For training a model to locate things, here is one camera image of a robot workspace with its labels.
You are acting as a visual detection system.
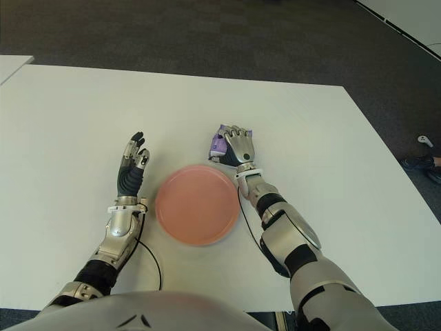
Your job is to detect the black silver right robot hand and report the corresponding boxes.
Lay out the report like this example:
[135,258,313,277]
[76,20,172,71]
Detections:
[209,124,256,168]

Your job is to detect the round pink plate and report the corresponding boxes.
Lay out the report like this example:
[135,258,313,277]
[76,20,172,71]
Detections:
[154,164,241,246]

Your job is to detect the dark shoe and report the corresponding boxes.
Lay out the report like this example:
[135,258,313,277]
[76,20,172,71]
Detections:
[401,155,441,183]

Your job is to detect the silver robot torso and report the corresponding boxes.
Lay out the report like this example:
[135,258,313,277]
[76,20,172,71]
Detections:
[0,290,273,331]

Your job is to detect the purple white tissue paper pack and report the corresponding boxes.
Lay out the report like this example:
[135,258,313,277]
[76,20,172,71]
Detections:
[209,124,254,163]

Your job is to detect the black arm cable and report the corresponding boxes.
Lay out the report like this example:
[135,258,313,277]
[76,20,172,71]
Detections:
[236,184,263,249]
[132,213,163,290]

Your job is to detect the white side table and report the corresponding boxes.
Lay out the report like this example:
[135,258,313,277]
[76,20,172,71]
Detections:
[0,54,34,86]

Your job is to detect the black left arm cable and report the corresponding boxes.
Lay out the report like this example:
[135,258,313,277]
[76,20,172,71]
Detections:
[132,213,163,290]

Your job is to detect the white table with dark edge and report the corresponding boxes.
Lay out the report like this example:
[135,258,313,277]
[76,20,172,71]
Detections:
[354,0,441,58]

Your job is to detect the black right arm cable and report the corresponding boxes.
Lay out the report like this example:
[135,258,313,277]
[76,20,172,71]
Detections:
[236,184,263,249]

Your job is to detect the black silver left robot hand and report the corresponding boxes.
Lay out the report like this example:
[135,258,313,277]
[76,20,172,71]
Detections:
[116,131,151,198]

